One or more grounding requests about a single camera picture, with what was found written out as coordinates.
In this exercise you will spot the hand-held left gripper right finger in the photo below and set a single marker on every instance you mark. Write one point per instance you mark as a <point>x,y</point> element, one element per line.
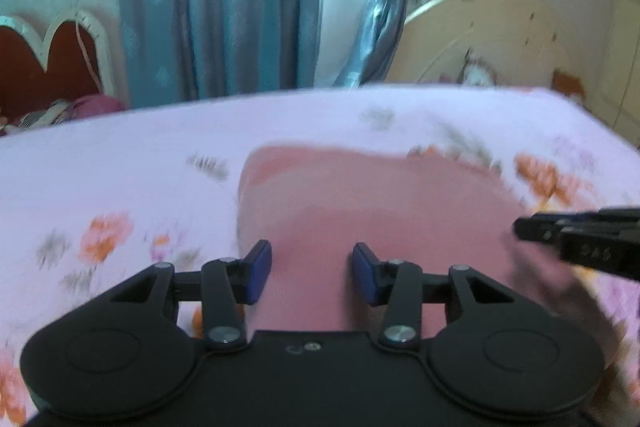
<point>362,276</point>

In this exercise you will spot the red heart-shaped headboard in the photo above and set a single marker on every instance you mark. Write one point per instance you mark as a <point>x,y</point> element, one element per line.
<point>30,67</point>

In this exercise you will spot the pink shirt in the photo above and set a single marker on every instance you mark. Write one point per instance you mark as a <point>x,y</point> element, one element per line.
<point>400,207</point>

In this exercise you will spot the teal patterned curtain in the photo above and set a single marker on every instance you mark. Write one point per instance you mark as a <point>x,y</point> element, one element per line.
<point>225,7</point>

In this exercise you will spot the small white headboard ornament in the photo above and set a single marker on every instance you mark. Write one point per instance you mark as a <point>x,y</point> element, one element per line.
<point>477,69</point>

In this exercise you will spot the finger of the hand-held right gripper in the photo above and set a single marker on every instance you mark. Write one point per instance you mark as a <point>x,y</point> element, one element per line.
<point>600,252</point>
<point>537,228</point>

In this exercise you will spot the small red cushion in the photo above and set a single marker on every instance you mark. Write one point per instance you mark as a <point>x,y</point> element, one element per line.
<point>569,84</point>

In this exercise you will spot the cream round headboard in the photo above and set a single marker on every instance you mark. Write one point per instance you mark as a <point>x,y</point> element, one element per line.
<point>510,37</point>

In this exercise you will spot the floral bed sheet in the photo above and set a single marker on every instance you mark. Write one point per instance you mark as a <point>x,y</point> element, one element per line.
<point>125,157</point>

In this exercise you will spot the magenta pillow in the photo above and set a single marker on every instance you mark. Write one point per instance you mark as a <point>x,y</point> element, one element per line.
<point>97,107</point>

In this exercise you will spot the pile of mixed clothes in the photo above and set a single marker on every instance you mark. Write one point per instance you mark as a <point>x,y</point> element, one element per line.
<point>35,117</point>

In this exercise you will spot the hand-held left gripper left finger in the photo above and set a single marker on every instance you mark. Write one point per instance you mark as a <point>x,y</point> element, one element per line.
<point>260,272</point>

